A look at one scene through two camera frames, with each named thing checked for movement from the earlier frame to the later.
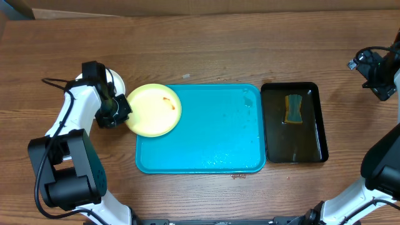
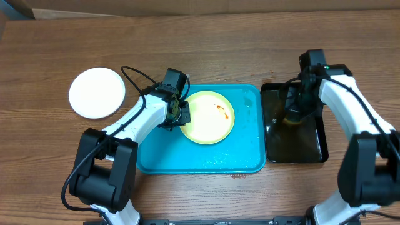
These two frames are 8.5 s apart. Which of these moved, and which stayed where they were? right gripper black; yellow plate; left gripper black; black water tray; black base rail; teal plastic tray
Moved: yellow plate; right gripper black; left gripper black
Stayed: black base rail; teal plastic tray; black water tray
